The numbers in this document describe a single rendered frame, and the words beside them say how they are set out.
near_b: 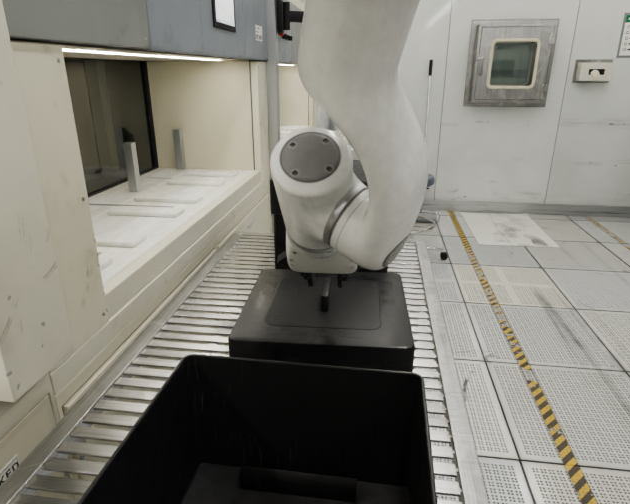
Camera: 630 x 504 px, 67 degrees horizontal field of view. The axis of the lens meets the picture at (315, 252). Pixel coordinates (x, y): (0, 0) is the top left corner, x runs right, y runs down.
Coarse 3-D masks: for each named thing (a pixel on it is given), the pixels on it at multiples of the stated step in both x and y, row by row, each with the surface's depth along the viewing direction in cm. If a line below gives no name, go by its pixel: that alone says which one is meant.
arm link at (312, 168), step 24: (288, 144) 48; (312, 144) 48; (336, 144) 48; (288, 168) 47; (312, 168) 47; (336, 168) 46; (288, 192) 47; (312, 192) 46; (336, 192) 47; (288, 216) 52; (312, 216) 49; (336, 216) 49; (312, 240) 55
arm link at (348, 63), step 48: (336, 0) 35; (384, 0) 34; (336, 48) 37; (384, 48) 37; (336, 96) 40; (384, 96) 40; (384, 144) 41; (384, 192) 42; (336, 240) 50; (384, 240) 46
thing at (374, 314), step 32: (256, 288) 90; (288, 288) 90; (320, 288) 90; (352, 288) 90; (384, 288) 90; (256, 320) 78; (288, 320) 78; (320, 320) 78; (352, 320) 78; (384, 320) 78; (256, 352) 73; (288, 352) 72; (320, 352) 72; (352, 352) 71; (384, 352) 71
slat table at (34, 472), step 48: (240, 240) 146; (192, 288) 113; (240, 288) 114; (432, 288) 113; (144, 336) 93; (192, 336) 93; (432, 336) 94; (96, 384) 79; (144, 384) 79; (432, 384) 79; (96, 432) 68; (432, 432) 68; (48, 480) 60; (480, 480) 60
